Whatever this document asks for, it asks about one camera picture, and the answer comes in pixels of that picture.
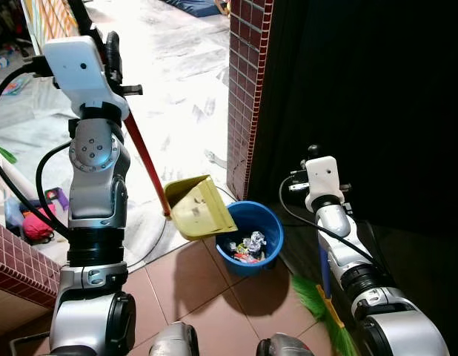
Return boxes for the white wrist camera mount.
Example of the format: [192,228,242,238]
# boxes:
[304,156,342,213]
[42,36,131,122]

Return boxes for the white pipe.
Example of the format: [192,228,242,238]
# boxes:
[0,159,39,205]

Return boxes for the blue plastic bucket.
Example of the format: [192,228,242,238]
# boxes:
[215,200,285,278]

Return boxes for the silver robot left leg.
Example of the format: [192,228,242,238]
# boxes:
[147,321,201,356]

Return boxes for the silver robot leg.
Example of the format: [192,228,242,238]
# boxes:
[147,321,201,356]
[256,333,316,356]

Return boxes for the silver robot right leg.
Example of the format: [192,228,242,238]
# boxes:
[256,333,316,356]

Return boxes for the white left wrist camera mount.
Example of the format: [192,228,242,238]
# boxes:
[42,36,131,122]

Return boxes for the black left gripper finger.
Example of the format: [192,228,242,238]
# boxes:
[103,31,125,67]

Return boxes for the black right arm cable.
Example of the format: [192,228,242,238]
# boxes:
[279,174,382,271]

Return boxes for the blue floor mat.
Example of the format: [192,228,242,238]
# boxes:
[159,0,231,18]

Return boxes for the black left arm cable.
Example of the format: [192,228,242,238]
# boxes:
[0,63,76,240]

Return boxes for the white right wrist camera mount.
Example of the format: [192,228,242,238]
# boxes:
[304,156,342,213]

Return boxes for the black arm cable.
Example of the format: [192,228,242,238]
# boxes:
[0,63,76,240]
[279,174,382,271]

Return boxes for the orange striped rack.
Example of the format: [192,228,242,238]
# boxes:
[21,0,80,44]

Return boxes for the thin black floor cable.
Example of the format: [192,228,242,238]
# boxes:
[125,215,171,269]

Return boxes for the dark door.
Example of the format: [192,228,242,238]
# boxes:
[248,0,458,231]

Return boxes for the red snack wrapper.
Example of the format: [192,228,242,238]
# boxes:
[230,248,265,265]

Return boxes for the crumpled silver foil wrapper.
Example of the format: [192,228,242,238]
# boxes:
[240,231,268,254]

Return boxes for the yellow dustpan with red handle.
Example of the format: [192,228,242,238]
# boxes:
[66,0,239,241]

